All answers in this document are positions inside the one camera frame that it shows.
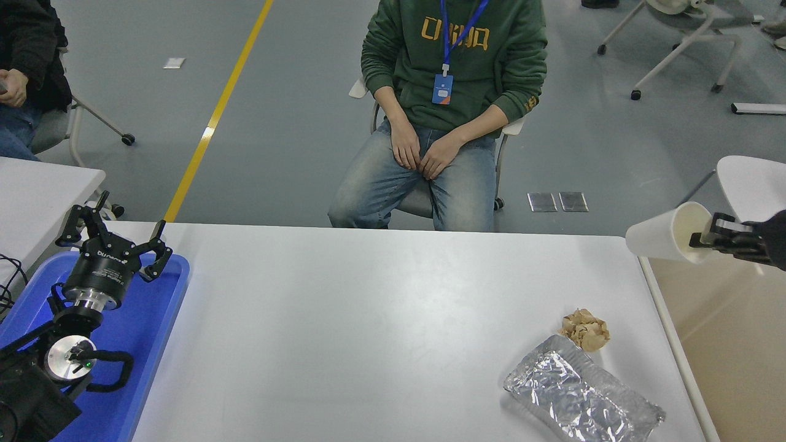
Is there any person's hand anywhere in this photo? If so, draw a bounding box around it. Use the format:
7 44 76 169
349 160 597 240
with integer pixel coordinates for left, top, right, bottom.
0 69 29 108

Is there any black cable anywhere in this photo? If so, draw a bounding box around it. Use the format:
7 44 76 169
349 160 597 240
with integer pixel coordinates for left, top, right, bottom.
0 254 29 320

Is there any blue plastic tray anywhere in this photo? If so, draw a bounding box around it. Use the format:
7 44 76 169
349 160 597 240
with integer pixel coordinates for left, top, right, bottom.
0 250 191 442

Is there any white flat bar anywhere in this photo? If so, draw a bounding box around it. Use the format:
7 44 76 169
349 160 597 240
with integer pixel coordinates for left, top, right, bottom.
731 103 786 116

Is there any white caster foot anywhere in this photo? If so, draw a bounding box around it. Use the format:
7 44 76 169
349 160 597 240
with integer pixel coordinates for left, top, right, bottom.
86 200 126 222

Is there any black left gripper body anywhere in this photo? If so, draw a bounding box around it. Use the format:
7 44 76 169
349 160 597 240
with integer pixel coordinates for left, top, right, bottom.
64 238 142 304

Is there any white round table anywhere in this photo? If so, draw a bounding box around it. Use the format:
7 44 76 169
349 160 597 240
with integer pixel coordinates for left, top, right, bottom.
675 155 786 225

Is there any white wheeled chair frame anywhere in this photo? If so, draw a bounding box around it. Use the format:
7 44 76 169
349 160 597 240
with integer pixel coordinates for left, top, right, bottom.
599 0 744 102

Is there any grey wheeled chair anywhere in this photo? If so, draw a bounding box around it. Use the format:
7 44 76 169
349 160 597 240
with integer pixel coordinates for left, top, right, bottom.
31 46 137 168

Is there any large pale bin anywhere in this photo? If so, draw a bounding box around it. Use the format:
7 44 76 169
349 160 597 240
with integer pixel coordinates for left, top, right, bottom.
637 236 786 442

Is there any person's right hand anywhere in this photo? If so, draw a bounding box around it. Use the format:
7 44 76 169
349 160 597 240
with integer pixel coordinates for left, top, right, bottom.
390 118 423 171

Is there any white side table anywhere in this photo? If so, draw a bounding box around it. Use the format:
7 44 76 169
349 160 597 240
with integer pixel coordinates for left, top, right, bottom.
0 155 108 289

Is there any tan paper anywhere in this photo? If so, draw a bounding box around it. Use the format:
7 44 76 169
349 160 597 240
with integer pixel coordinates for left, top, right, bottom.
558 309 612 353

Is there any person's left hand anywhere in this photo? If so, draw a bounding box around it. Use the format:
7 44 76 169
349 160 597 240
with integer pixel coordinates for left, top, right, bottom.
419 133 469 181

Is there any white paper cup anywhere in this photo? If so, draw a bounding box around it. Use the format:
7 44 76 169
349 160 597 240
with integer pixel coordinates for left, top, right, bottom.
625 201 716 265

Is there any silver foil tray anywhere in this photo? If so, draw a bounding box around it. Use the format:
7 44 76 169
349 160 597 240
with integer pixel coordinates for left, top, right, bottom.
504 335 667 442

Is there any white office chair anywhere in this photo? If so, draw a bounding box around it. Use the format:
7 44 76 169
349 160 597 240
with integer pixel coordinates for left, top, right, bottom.
349 77 527 219

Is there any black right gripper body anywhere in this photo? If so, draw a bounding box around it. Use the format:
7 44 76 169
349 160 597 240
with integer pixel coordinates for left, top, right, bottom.
758 210 786 271

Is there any blue id badge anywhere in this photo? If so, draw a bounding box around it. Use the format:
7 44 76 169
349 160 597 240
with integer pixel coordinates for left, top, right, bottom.
432 74 454 106

